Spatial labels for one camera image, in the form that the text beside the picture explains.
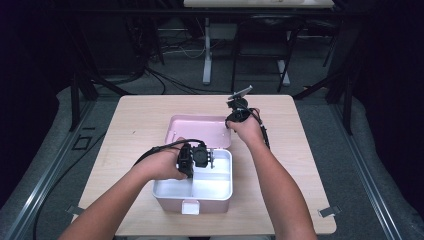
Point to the black metal stand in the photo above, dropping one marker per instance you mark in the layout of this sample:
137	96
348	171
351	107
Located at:
75	100
347	106

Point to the black chair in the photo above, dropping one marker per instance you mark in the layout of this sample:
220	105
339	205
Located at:
266	25

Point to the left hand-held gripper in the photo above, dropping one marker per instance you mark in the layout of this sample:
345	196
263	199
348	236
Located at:
196	156

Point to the pink storage box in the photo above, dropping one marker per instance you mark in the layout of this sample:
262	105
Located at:
200	128

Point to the person's left hand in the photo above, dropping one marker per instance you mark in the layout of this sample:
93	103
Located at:
160	166

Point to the aluminium floor rail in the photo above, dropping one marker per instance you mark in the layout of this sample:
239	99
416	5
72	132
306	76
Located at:
366	180
43	180

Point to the metal table clamp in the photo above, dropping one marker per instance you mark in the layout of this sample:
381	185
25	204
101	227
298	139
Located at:
330	211
73	210

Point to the white desk leg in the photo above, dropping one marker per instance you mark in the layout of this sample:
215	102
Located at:
207	60
284	73

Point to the white desk top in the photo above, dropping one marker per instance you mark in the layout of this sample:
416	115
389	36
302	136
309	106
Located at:
256	3

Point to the white divided tray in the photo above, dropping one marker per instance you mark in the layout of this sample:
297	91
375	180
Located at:
213	186

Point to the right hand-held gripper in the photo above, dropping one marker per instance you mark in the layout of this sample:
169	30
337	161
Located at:
238	111

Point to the person's right hand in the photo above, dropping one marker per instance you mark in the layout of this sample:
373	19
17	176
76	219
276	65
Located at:
248	131

